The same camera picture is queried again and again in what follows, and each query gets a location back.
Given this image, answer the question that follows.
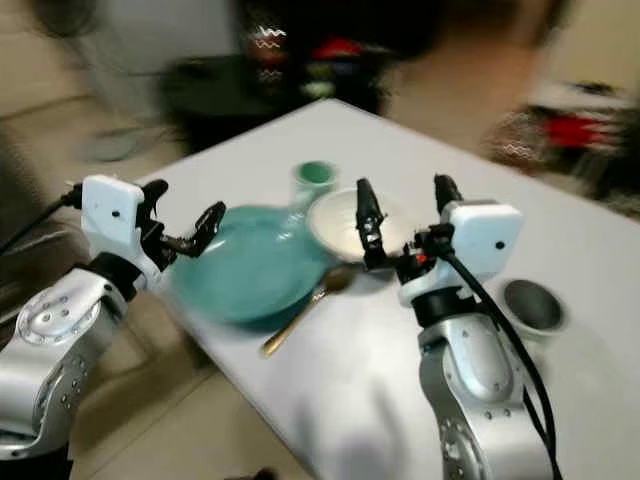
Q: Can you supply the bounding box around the grey dark-lined cup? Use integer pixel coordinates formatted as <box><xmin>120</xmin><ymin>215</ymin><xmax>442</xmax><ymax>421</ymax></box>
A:
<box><xmin>500</xmin><ymin>278</ymin><xmax>568</xmax><ymax>343</ymax></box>

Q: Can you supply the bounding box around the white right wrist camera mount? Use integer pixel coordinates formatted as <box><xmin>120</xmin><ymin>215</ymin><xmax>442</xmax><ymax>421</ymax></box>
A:
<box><xmin>397</xmin><ymin>200</ymin><xmax>525</xmax><ymax>307</ymax></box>

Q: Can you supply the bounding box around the red blurred object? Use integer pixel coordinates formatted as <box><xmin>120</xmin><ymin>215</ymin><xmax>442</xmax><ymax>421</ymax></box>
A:
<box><xmin>543</xmin><ymin>110</ymin><xmax>613</xmax><ymax>153</ymax></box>

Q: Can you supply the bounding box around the teal ceramic plate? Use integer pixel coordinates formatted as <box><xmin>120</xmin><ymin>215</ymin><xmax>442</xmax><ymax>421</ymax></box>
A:
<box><xmin>169</xmin><ymin>205</ymin><xmax>337</xmax><ymax>327</ymax></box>

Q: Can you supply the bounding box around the white ceramic bowl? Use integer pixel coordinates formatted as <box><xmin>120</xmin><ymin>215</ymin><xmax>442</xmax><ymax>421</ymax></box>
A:
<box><xmin>305</xmin><ymin>188</ymin><xmax>401</xmax><ymax>264</ymax></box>

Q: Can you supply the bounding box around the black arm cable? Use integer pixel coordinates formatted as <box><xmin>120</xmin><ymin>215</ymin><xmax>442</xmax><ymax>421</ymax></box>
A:
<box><xmin>0</xmin><ymin>187</ymin><xmax>84</xmax><ymax>253</ymax></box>
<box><xmin>438</xmin><ymin>248</ymin><xmax>564</xmax><ymax>480</ymax></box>

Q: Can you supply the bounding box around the round fan base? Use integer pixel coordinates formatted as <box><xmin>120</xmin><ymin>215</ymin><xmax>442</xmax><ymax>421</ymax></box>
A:
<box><xmin>83</xmin><ymin>127</ymin><xmax>148</xmax><ymax>165</ymax></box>

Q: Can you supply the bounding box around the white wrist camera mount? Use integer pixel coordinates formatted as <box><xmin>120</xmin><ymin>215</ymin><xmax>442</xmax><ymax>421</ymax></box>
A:
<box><xmin>81</xmin><ymin>175</ymin><xmax>147</xmax><ymax>273</ymax></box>
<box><xmin>397</xmin><ymin>200</ymin><xmax>525</xmax><ymax>307</ymax></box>

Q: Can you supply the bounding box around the teal ceramic cup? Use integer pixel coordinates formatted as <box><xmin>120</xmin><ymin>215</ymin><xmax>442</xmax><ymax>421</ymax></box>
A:
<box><xmin>292</xmin><ymin>160</ymin><xmax>340</xmax><ymax>208</ymax></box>

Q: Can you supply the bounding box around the dark fan head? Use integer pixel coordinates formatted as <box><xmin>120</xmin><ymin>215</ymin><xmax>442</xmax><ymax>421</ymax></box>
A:
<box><xmin>33</xmin><ymin>0</ymin><xmax>108</xmax><ymax>41</ymax></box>

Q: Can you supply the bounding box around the gold metal spoon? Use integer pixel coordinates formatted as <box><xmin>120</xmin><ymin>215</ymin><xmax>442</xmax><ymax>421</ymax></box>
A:
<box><xmin>259</xmin><ymin>264</ymin><xmax>357</xmax><ymax>359</ymax></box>

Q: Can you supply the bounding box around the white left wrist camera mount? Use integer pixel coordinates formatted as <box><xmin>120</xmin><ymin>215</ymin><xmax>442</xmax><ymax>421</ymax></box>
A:
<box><xmin>81</xmin><ymin>175</ymin><xmax>147</xmax><ymax>273</ymax></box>

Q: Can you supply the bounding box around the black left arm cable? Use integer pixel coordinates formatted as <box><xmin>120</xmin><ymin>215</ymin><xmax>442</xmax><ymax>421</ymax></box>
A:
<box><xmin>0</xmin><ymin>187</ymin><xmax>84</xmax><ymax>253</ymax></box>

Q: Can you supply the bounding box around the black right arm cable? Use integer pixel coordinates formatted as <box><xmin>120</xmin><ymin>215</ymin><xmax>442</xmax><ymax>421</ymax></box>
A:
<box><xmin>438</xmin><ymin>248</ymin><xmax>564</xmax><ymax>480</ymax></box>

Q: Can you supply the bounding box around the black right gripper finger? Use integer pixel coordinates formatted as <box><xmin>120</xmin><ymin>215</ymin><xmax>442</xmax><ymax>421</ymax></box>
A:
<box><xmin>356</xmin><ymin>177</ymin><xmax>390</xmax><ymax>270</ymax></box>
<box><xmin>433</xmin><ymin>173</ymin><xmax>465</xmax><ymax>227</ymax></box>

